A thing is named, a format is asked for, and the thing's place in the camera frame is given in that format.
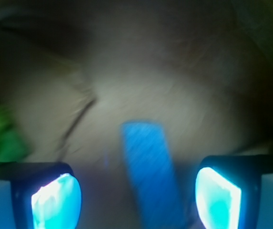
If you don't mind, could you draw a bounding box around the green plush toy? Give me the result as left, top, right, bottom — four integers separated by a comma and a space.
0, 104, 30, 163

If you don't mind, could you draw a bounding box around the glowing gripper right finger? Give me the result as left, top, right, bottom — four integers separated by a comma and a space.
195, 155, 273, 229

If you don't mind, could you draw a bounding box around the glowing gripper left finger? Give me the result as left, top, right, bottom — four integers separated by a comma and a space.
0, 162, 82, 229

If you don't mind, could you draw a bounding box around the brown paper bag bin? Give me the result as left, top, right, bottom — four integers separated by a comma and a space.
0, 0, 273, 229

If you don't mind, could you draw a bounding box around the blue rectangular sponge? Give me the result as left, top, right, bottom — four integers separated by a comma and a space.
121, 121, 186, 229

